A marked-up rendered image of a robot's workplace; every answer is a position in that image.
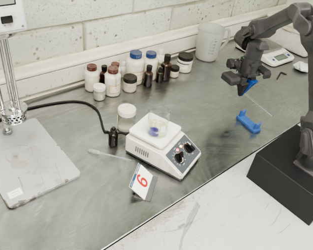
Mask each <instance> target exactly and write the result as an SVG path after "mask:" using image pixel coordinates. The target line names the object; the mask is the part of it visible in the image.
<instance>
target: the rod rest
mask: <svg viewBox="0 0 313 250"><path fill-rule="evenodd" d="M245 113H246V109H245V110H244V111H240V114H239V115H237V116H236V118H237V119H238V120H239V121H241V122H242V123H243V124H244V125H245V126H246V127H247V128H248V129H249V130H250V131H252V132H253V133H257V132H260V131H261V128H260V126H261V122H259V123H258V124H257V123H256V124H255V123H254V122H253V121H251V120H250V119H249V118H248V117H247V116H246V115H245Z"/></svg>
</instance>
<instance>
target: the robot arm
mask: <svg viewBox="0 0 313 250"><path fill-rule="evenodd" d="M291 23H293V27H294V28H295V29H296V30H297V31H298V32H299V34H300V40H301V44H302V46H303V47H304V49H305V50H306V52H307V54H308V84H309V110H308V112H307V114H306V115H305V116H301V118H300V123H301V128H300V132H302V133H301V139H300V150H299V151H298V153H297V155H296V160H295V161H294V162H293V164H294V165H295V166H297V167H298V168H300V169H301V170H303V171H304V172H306V173H307V174H308V175H310V176H311V177H313V5H312V4H310V3H308V2H295V3H293V4H290V5H289V7H287V8H285V9H283V10H281V11H279V12H277V13H275V14H273V15H272V16H270V17H268V18H263V19H257V20H252V21H250V23H249V25H248V26H242V27H241V29H240V30H238V31H237V32H236V34H235V35H234V41H235V42H236V43H237V44H238V45H239V46H240V47H241V48H242V49H243V50H245V54H244V56H243V57H241V58H240V59H227V63H226V66H227V68H230V69H236V72H238V73H236V74H235V73H233V72H232V71H226V72H223V73H222V76H221V79H223V80H224V81H225V82H226V83H228V84H229V85H230V86H233V85H237V93H238V96H242V95H243V92H245V93H246V92H247V91H248V90H249V89H250V88H251V87H252V86H253V85H255V84H256V83H258V81H257V80H256V77H257V76H260V75H262V74H263V79H267V78H270V76H271V71H270V70H269V69H267V68H266V67H264V66H263V65H262V63H263V62H261V58H262V55H263V52H264V50H269V46H268V45H267V42H266V41H262V40H260V39H261V38H270V37H271V36H273V35H274V34H275V33H276V30H278V29H279V28H282V27H284V26H286V25H289V24H291Z"/></svg>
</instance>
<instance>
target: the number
mask: <svg viewBox="0 0 313 250"><path fill-rule="evenodd" d="M150 178H151V174H150V173H149V172H148V171H147V170H146V169H145V168H143V167H142V166H140V168H139V171H138V173H137V176H136V178H135V181H134V183H133V186H132V188H133V189H134V190H135V191H137V192H138V193H139V194H140V195H141V196H142V197H144V195H145V192H146V189H147V186H148V184H149V181H150Z"/></svg>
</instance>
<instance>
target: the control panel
mask: <svg viewBox="0 0 313 250"><path fill-rule="evenodd" d="M187 142H189V143H190V144H191V145H192V146H194V147H195V150H194V151H192V152H191V153H187V152H186V151H185V150H184V144H185V143H187ZM180 145H182V147H180ZM177 149H179V151H177ZM181 151H182V152H183V155H184V162H183V163H182V164H179V163H177V162H176V160H175V158H174V157H175V154H177V153H180V152H181ZM199 153H200V151H199V150H198V148H197V147H196V146H195V145H194V144H193V143H192V142H191V141H190V140H189V139H188V137H187V136H186V135H184V136H183V137H182V138H181V139H180V140H179V141H178V142H177V143H176V144H175V145H174V146H173V147H172V148H171V149H170V150H169V151H168V153H167V154H166V157H167V158H168V159H169V160H170V161H171V162H172V163H173V165H174V166H175V167H176V168H177V169H178V170H179V171H180V172H181V173H182V174H183V173H184V172H185V171H186V169H187V168H188V167H189V166H190V164H191V163H192V162H193V160H194V159H195V158H196V157H197V155H198V154H199Z"/></svg>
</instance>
